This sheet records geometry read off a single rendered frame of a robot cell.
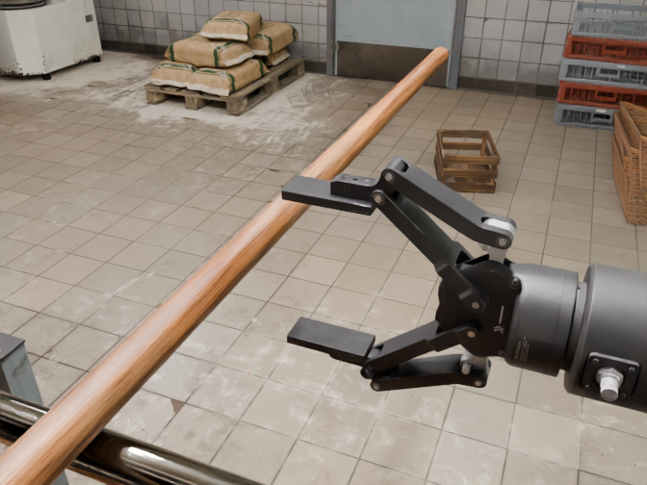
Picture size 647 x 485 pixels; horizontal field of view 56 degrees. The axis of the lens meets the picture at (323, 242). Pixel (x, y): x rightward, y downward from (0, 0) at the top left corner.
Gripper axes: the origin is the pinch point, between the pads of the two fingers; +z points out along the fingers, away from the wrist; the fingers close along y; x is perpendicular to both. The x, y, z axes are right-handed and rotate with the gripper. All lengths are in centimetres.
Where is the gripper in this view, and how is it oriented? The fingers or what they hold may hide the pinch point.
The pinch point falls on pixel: (303, 266)
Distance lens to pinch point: 49.4
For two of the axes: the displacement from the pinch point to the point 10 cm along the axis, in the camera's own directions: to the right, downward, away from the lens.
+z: -9.3, -1.9, 3.3
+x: 3.8, -4.7, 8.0
